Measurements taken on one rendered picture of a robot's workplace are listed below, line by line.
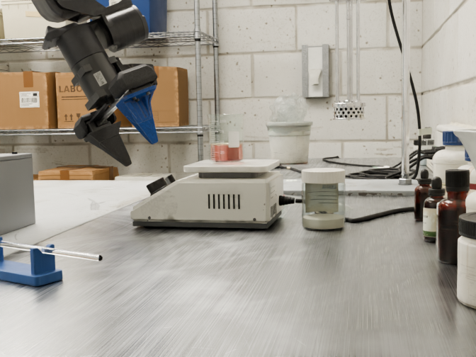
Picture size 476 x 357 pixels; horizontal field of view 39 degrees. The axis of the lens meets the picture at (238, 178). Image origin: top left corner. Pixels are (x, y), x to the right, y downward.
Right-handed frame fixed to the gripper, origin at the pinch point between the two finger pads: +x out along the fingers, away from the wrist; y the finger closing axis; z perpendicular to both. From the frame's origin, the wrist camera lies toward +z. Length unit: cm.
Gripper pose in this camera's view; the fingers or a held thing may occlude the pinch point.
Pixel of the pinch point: (129, 134)
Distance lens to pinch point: 98.5
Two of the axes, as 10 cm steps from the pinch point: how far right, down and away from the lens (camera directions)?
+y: -5.3, 3.2, 7.9
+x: 5.0, 8.7, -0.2
